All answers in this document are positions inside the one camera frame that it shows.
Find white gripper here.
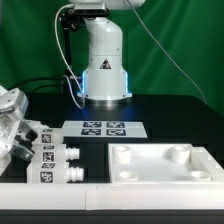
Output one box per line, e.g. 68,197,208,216
0,86,38,175

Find white square tabletop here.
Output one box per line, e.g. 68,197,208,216
108,143,224,184

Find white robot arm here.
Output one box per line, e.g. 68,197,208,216
0,0,146,174

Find white fiducial marker sheet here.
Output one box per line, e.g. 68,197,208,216
62,121,147,138

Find white front fence bar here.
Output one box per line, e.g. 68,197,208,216
0,183,224,210

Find black cable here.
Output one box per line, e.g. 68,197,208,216
6,76,68,101

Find black camera on stand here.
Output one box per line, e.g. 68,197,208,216
59,9,84,76

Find thin grey cable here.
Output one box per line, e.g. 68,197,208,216
126,0,208,105

